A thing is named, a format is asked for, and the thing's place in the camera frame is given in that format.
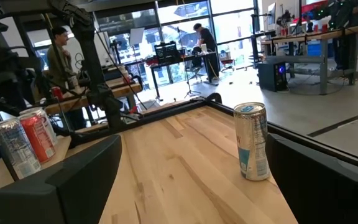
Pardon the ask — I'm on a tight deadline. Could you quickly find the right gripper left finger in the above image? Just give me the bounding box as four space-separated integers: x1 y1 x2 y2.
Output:
0 134 123 224

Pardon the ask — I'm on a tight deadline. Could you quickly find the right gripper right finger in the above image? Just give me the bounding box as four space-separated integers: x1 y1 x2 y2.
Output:
265 133 358 224

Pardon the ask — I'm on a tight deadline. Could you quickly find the red soda can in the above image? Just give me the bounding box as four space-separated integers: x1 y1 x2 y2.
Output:
19 111 57 164

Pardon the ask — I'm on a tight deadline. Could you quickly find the silver blue Red Bull can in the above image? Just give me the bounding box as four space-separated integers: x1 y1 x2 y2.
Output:
233 101 272 182
0 117 42 182

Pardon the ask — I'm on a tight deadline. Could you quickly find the white Celsius can silver lid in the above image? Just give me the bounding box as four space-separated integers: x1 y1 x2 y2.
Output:
19 106 58 146

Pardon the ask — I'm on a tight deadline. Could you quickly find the person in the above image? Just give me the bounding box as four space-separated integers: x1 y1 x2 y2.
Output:
46 26 79 96
192 22 221 82

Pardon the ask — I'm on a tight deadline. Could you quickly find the small red can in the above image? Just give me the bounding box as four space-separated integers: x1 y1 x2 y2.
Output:
51 86 64 101

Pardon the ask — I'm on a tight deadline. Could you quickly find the wooden neighbour table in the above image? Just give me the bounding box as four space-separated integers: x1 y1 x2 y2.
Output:
44 77 143 116

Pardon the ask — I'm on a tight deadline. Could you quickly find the black computer tower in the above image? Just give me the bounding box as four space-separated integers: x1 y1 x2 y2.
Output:
257 60 289 93

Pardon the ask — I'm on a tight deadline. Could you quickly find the long wooden workbench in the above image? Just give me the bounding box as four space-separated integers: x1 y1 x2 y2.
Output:
260 24 358 96

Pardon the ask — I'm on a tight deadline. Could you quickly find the white board sheet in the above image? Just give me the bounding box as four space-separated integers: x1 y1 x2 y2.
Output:
128 27 145 47

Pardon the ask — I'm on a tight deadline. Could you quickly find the blue storage bin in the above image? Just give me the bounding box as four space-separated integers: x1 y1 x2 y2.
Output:
306 40 323 57

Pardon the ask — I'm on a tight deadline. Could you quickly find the black crate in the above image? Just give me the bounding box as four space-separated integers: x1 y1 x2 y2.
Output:
154 41 180 65

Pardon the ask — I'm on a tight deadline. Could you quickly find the black tripod stand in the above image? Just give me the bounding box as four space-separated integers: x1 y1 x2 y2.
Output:
177 26 202 100

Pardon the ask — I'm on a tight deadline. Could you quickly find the black desk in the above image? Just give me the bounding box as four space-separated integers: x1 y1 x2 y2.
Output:
149 51 221 101

